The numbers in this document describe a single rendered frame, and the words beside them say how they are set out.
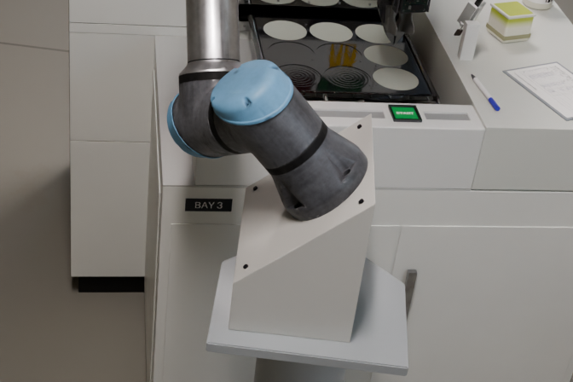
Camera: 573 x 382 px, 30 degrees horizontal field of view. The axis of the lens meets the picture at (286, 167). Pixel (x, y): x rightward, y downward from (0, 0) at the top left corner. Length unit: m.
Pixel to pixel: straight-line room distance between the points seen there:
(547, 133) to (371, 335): 0.60
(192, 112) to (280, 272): 0.29
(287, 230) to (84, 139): 1.14
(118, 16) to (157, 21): 0.09
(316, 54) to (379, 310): 0.76
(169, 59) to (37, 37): 1.93
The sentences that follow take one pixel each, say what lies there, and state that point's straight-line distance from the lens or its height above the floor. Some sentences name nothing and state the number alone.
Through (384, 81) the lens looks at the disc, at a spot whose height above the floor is 0.90.
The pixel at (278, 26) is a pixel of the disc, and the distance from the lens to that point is 2.49.
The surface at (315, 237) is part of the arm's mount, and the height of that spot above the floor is 1.02.
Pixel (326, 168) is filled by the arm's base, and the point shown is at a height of 1.10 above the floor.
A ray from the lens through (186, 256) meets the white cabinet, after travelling 2.14.
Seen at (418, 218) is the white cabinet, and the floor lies 0.75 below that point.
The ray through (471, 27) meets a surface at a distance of 2.29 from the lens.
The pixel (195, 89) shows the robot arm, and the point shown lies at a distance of 1.70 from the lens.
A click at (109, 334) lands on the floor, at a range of 2.93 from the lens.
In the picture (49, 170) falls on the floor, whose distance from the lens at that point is 3.55.
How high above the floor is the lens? 1.98
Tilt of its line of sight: 33 degrees down
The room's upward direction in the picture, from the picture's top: 7 degrees clockwise
